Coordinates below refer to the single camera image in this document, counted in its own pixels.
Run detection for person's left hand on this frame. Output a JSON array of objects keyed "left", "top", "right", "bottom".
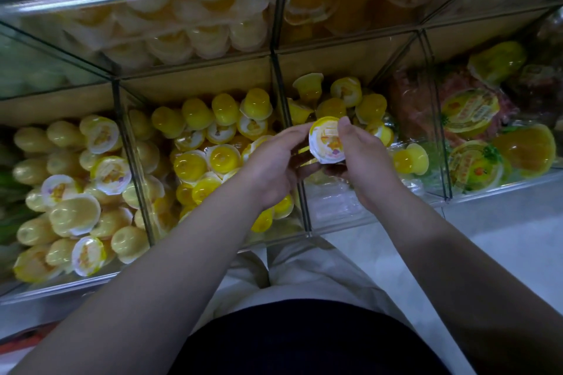
[{"left": 236, "top": 122, "right": 314, "bottom": 213}]

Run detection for person's right hand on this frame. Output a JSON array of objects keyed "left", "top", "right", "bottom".
[{"left": 334, "top": 115, "right": 411, "bottom": 219}]

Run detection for single orange-lid jelly cup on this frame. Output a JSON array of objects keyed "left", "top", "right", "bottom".
[{"left": 308, "top": 115, "right": 350, "bottom": 166}]

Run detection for pile of yellow jelly cups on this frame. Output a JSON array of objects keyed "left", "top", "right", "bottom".
[{"left": 150, "top": 86, "right": 302, "bottom": 236}]

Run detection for pile of pastel jelly cups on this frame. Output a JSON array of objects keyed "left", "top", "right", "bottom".
[{"left": 286, "top": 71, "right": 432, "bottom": 183}]

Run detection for pile of orange-lid jelly cups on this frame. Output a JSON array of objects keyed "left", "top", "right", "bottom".
[{"left": 4, "top": 0, "right": 274, "bottom": 73}]

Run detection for pile of pale yellow jelly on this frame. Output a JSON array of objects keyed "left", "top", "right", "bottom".
[{"left": 11, "top": 114, "right": 156, "bottom": 286}]

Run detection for person's right forearm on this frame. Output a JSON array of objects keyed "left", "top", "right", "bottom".
[{"left": 374, "top": 190, "right": 563, "bottom": 375}]

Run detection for person's left forearm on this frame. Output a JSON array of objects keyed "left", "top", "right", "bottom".
[{"left": 9, "top": 193, "right": 283, "bottom": 375}]

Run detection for light grey shorts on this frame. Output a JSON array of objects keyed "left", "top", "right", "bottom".
[{"left": 198, "top": 238, "right": 416, "bottom": 338}]

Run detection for black shirt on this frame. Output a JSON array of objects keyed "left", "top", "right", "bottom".
[{"left": 171, "top": 300, "right": 452, "bottom": 375}]

